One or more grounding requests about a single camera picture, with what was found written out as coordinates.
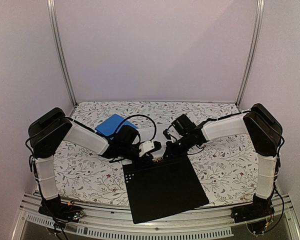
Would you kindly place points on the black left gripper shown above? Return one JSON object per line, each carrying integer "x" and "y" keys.
{"x": 145, "y": 157}

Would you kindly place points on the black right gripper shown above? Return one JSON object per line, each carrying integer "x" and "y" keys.
{"x": 170, "y": 152}

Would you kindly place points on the blue ring binder folder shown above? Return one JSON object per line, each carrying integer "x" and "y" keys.
{"x": 117, "y": 127}

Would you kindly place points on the teal box with label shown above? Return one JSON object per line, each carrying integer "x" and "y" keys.
{"x": 162, "y": 189}

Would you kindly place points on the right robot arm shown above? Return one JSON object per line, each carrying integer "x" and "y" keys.
{"x": 265, "y": 132}

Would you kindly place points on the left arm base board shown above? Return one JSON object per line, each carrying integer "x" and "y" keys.
{"x": 66, "y": 212}

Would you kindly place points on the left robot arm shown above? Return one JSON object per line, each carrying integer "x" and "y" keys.
{"x": 70, "y": 159}

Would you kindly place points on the right arm base board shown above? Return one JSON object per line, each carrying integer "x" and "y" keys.
{"x": 252, "y": 211}

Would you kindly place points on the floral table cloth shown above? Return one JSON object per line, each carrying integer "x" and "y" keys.
{"x": 227, "y": 168}

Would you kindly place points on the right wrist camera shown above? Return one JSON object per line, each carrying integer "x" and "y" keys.
{"x": 168, "y": 136}

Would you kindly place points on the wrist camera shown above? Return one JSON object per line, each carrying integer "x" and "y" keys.
{"x": 168, "y": 136}
{"x": 150, "y": 147}

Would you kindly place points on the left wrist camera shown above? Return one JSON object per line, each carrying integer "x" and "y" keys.
{"x": 150, "y": 147}

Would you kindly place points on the right aluminium frame post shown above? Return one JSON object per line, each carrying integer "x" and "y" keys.
{"x": 252, "y": 51}

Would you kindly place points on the aluminium frame post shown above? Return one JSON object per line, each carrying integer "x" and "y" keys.
{"x": 252, "y": 51}
{"x": 51, "y": 7}

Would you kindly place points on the left aluminium frame post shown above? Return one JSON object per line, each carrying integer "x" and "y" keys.
{"x": 51, "y": 7}

